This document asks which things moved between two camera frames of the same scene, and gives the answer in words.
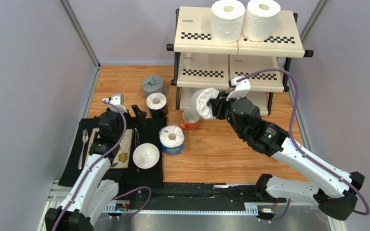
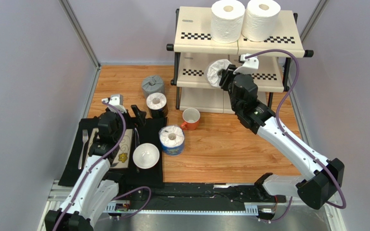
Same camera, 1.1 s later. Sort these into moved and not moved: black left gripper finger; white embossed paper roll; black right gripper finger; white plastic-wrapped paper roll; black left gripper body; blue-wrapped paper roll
Moved: white plastic-wrapped paper roll; black right gripper finger
Not moved: blue-wrapped paper roll; black left gripper finger; white embossed paper roll; black left gripper body
